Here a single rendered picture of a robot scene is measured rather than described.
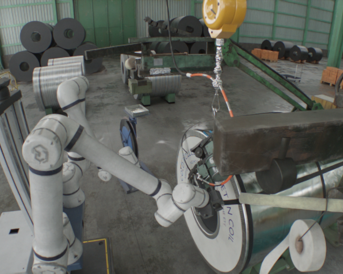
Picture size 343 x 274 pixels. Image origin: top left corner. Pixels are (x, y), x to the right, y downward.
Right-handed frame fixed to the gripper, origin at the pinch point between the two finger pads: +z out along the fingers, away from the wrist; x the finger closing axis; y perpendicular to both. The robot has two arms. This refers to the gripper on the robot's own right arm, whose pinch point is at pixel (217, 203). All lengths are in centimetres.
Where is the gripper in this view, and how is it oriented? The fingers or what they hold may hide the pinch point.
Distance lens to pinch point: 119.0
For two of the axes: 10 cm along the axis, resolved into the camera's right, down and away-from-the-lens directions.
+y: -2.4, -7.7, 5.9
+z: 5.9, 3.7, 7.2
